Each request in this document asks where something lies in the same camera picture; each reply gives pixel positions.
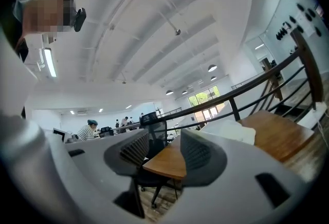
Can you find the black railing with wooden rail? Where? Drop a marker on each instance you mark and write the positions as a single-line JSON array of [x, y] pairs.
[[308, 63]]

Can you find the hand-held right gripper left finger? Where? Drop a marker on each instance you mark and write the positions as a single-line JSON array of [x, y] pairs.
[[97, 146]]

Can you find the black head-mounted camera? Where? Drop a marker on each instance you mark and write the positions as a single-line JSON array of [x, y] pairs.
[[80, 19]]

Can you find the flat white box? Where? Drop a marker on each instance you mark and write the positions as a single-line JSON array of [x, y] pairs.
[[213, 126]]

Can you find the group of black wall devices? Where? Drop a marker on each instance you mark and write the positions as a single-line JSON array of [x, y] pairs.
[[307, 15]]

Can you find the small ceiling fixture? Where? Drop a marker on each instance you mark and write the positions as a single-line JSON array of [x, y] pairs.
[[178, 32]]

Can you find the wooden table with black legs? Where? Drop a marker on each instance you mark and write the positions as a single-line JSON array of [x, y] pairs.
[[277, 133]]

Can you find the person's head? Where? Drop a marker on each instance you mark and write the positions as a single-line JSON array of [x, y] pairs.
[[43, 12]]

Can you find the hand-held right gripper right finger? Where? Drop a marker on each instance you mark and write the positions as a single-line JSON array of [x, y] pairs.
[[244, 164]]

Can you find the black mesh office chair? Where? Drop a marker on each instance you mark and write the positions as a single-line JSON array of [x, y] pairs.
[[156, 128]]

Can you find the ceiling strip light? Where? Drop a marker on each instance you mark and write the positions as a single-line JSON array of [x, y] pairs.
[[50, 62]]

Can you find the glass door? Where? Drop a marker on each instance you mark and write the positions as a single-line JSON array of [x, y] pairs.
[[203, 97]]

